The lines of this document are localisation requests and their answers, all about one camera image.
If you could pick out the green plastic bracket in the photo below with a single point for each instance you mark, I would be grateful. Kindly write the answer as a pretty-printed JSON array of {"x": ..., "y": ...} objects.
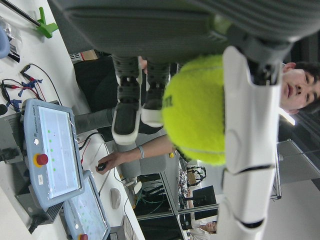
[{"x": 46, "y": 26}]

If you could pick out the person's bare forearm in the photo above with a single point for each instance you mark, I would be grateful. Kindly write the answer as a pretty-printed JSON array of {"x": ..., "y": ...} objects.
[{"x": 152, "y": 148}]

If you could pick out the glass cabinet with metal frame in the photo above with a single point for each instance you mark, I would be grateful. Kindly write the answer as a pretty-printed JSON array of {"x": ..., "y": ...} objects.
[{"x": 297, "y": 170}]

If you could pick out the person's bare hand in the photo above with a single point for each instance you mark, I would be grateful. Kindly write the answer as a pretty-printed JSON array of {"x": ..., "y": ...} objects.
[{"x": 110, "y": 161}]

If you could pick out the background person in white shirt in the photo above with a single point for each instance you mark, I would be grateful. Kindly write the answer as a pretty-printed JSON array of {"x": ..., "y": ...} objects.
[{"x": 203, "y": 228}]

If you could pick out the clear plastic bag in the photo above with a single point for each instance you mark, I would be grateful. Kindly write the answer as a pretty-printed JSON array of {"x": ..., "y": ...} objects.
[{"x": 10, "y": 32}]

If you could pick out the light blue wristband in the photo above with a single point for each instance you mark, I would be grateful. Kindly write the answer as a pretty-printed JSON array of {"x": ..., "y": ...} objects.
[{"x": 141, "y": 152}]

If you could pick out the black computer monitor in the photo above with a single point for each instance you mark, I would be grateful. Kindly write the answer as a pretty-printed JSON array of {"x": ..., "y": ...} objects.
[{"x": 203, "y": 196}]

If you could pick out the grey computer mouse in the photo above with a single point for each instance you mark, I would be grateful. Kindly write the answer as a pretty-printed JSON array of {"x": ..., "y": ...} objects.
[{"x": 115, "y": 198}]

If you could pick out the thin black rod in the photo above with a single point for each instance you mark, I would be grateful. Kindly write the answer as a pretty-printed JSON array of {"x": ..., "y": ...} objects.
[{"x": 23, "y": 12}]

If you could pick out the small black handheld device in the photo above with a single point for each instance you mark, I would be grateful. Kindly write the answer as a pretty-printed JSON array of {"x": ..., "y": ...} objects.
[{"x": 101, "y": 166}]

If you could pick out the brown cardboard box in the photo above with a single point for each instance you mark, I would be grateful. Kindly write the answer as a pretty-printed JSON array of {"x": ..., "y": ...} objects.
[{"x": 88, "y": 55}]

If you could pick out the large teach pendant with screen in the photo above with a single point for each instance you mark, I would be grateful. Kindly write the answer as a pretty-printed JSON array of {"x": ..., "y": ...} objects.
[{"x": 55, "y": 150}]

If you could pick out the grey and white robot hand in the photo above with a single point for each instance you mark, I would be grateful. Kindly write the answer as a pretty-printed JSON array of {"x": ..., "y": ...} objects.
[{"x": 155, "y": 30}]

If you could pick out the person in black shirt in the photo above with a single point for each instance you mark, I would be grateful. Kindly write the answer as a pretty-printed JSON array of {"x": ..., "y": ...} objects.
[{"x": 96, "y": 82}]

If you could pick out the blue grey rounded object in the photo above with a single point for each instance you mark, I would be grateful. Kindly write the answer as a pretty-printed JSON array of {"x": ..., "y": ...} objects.
[{"x": 3, "y": 42}]

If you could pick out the yellow-green tennis ball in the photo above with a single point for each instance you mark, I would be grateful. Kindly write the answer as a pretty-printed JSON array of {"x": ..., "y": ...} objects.
[{"x": 195, "y": 112}]

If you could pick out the black pendant stand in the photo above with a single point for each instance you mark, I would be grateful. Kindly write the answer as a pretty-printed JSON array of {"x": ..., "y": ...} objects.
[{"x": 32, "y": 207}]

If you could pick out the yellow round button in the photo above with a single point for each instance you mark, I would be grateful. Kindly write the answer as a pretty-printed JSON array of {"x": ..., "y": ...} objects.
[{"x": 171, "y": 155}]

